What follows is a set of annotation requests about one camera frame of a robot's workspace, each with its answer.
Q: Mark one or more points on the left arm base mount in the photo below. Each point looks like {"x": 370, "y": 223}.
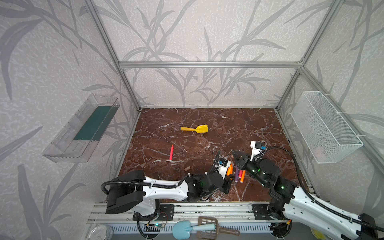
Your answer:
{"x": 163, "y": 212}

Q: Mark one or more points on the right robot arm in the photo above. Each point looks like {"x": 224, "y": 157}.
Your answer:
{"x": 295, "y": 203}

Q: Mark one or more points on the purple highlighter pen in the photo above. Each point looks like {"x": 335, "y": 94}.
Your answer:
{"x": 237, "y": 174}

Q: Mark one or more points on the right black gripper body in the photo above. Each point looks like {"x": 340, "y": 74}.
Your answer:
{"x": 247, "y": 163}

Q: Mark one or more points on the brown toy spatula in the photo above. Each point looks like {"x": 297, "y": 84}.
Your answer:
{"x": 212, "y": 235}

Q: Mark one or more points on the orange highlighter pen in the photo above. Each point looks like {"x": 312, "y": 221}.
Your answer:
{"x": 243, "y": 172}
{"x": 230, "y": 170}

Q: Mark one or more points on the yellow green tape roll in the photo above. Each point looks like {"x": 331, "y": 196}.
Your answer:
{"x": 318, "y": 235}

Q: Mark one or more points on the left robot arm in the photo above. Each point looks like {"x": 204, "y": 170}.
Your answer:
{"x": 142, "y": 194}

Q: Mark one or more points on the white wire mesh basket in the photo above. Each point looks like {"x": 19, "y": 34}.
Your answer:
{"x": 326, "y": 132}

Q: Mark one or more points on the aluminium front rail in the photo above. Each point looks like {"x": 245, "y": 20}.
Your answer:
{"x": 233, "y": 212}

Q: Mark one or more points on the yellow toy shovel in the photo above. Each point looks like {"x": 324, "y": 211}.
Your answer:
{"x": 199, "y": 129}

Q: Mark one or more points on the clear plastic wall bin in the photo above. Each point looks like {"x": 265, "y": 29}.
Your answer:
{"x": 79, "y": 138}

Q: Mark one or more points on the light blue toy shovel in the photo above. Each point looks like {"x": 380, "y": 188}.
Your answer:
{"x": 182, "y": 230}

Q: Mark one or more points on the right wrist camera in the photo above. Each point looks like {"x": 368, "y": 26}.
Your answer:
{"x": 258, "y": 150}

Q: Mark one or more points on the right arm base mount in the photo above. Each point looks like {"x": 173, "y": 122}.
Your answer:
{"x": 262, "y": 213}

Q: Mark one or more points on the pink highlighter pen group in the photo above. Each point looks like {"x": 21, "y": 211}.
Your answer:
{"x": 171, "y": 153}

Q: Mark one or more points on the clear round lid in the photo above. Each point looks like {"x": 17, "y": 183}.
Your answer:
{"x": 101, "y": 232}

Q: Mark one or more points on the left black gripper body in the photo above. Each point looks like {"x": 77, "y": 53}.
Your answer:
{"x": 225, "y": 180}

